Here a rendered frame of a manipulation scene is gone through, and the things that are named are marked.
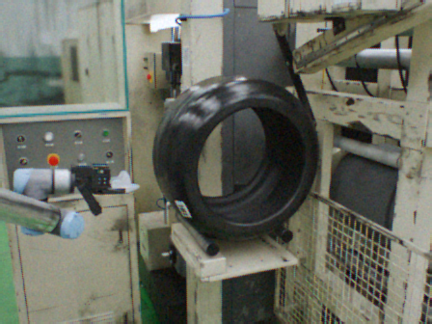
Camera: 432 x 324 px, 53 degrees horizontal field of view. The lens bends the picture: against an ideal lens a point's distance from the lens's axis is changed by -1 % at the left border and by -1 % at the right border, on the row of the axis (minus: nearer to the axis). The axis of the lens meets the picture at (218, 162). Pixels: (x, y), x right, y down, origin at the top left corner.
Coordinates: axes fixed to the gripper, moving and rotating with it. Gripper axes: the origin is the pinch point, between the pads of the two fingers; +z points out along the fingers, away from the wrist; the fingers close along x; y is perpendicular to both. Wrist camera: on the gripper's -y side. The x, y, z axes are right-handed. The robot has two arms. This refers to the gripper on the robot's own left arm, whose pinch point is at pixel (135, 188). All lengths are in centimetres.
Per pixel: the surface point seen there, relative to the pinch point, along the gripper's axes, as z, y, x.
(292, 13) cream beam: 47, 61, -2
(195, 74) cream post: 25, 37, 26
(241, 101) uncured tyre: 28.1, 31.2, -11.3
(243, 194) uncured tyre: 46.4, -6.8, 15.3
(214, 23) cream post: 31, 57, 26
